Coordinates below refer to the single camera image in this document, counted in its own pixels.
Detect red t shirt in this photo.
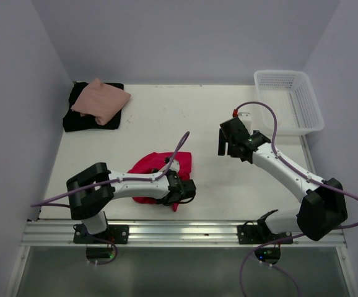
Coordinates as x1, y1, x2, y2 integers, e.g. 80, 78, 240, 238
128, 152, 193, 205

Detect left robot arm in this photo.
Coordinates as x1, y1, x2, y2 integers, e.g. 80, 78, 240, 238
66, 162, 196, 243

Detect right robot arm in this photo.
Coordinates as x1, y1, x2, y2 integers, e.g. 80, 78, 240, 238
218, 118, 348, 243

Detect white plastic basket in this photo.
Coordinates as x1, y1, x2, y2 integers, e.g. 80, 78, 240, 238
254, 70, 325, 136

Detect folded pink t shirt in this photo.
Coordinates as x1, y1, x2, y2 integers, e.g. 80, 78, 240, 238
71, 78, 131, 126

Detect folded black t shirt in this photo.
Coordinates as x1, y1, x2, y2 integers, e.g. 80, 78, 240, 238
63, 82, 122, 132

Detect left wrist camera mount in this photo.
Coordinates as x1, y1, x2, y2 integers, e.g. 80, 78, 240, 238
161, 157, 180, 178

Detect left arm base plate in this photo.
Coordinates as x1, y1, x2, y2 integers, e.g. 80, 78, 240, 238
73, 224, 129, 244

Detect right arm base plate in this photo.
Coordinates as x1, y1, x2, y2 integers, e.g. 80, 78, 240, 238
237, 221, 293, 244

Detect aluminium rail frame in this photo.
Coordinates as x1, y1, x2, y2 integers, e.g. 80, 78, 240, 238
5, 206, 358, 296

